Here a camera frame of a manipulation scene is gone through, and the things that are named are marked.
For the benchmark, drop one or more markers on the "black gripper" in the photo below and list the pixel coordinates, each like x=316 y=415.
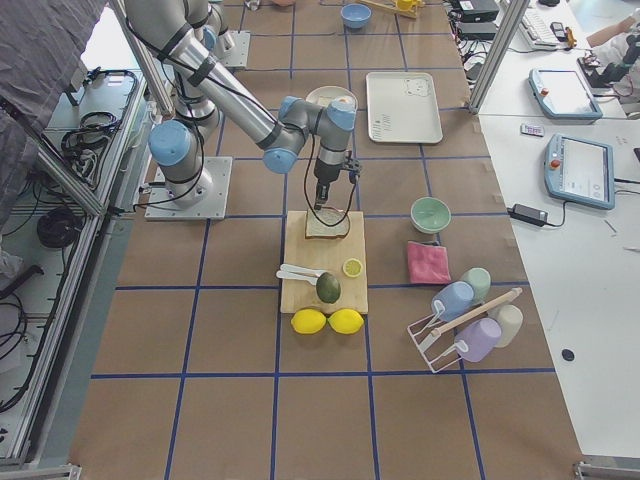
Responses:
x=326 y=174

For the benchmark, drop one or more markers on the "white bread slice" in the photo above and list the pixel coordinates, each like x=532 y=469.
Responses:
x=327 y=222

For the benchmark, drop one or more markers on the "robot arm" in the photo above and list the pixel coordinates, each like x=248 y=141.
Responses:
x=173 y=31

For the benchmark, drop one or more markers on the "bread slice on plate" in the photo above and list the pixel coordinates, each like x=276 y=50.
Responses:
x=324 y=101

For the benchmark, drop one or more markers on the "white round plate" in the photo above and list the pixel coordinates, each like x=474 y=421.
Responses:
x=330 y=91

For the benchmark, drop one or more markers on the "wooden cutting board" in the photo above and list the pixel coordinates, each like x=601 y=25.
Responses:
x=324 y=254

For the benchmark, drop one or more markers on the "lemon slice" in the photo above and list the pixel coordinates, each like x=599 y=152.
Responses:
x=352 y=268

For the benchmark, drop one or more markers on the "white plastic cutlery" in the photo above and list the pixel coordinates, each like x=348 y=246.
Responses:
x=294 y=272

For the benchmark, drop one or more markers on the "avocado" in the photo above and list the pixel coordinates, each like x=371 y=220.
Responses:
x=328 y=288

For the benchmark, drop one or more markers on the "green bowl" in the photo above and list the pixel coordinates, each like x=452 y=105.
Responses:
x=429 y=215

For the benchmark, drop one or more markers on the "white bear tray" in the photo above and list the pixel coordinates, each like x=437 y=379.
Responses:
x=402 y=107

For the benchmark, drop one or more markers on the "left whole lemon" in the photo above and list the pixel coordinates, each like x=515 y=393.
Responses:
x=308 y=321

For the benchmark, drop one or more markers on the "whole lemon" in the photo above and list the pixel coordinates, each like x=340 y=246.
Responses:
x=308 y=321
x=346 y=321

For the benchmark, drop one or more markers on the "pink cloth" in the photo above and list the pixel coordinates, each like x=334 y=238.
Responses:
x=427 y=264

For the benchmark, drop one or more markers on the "right whole lemon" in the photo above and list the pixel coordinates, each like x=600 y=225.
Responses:
x=346 y=321

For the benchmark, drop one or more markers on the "blue mug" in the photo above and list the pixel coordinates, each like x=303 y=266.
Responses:
x=452 y=301

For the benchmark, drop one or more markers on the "green mug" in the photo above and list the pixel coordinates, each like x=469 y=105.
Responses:
x=480 y=281

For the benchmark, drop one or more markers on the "blue bowl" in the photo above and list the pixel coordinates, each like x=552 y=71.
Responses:
x=355 y=15

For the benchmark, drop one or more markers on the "wooden cup rack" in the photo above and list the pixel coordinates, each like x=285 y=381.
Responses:
x=404 y=8

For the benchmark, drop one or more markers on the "black power adapter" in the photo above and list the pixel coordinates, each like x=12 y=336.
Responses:
x=527 y=214

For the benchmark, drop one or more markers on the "purple mug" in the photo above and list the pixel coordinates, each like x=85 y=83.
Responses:
x=478 y=339

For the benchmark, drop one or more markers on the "beige mug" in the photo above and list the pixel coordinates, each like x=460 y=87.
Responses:
x=510 y=319

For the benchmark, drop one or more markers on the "near teach pendant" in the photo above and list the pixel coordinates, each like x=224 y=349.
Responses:
x=580 y=171

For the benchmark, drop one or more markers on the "teach pendant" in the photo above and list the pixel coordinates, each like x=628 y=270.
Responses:
x=562 y=95
x=580 y=171

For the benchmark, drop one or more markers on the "far teach pendant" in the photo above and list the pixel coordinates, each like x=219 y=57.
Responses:
x=562 y=95

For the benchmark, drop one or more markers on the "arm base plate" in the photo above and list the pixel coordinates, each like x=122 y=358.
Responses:
x=232 y=48
x=207 y=200

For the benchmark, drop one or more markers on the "white wire cup rack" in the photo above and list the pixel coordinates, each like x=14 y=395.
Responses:
x=434 y=340

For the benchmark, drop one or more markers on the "aluminium frame post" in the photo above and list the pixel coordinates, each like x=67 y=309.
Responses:
x=506 y=31

